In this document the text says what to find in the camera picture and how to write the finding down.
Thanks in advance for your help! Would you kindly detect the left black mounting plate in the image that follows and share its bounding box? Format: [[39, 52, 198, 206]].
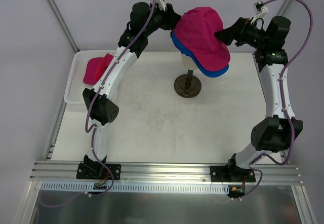
[[76, 162, 121, 180]]

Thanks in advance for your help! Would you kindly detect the cream mannequin head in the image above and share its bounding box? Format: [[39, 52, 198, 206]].
[[181, 53, 198, 70]]

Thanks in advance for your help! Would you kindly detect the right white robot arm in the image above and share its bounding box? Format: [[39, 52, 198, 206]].
[[210, 16, 303, 182]]

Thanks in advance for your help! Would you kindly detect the white plastic basket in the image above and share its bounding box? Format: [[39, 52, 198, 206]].
[[64, 50, 115, 105]]

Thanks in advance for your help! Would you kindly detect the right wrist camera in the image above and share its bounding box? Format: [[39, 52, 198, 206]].
[[251, 1, 269, 24]]

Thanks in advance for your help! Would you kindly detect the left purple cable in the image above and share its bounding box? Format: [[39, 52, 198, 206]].
[[85, 0, 155, 198]]

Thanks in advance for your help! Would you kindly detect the white slotted cable duct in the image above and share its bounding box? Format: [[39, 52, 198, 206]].
[[40, 181, 230, 195]]

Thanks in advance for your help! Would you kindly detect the pink cap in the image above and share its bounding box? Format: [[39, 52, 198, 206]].
[[173, 7, 230, 71], [83, 53, 113, 85]]

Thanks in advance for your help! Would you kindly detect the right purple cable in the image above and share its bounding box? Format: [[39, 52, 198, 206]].
[[253, 0, 313, 207]]

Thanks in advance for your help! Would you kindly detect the purple cable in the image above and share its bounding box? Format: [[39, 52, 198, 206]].
[[253, 0, 313, 207], [85, 0, 155, 198]]

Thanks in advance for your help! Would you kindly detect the blue cap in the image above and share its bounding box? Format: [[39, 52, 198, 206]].
[[171, 31, 229, 78]]

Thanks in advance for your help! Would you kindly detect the aluminium rail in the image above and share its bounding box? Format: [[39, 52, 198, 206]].
[[29, 161, 304, 185]]

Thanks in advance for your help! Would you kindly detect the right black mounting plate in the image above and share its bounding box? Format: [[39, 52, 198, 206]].
[[210, 166, 256, 182]]

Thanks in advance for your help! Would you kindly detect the black mounting plate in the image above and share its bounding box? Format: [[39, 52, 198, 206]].
[[76, 162, 121, 180], [210, 166, 256, 182]]

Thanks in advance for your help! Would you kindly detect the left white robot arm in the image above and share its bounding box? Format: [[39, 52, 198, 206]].
[[79, 2, 181, 178]]

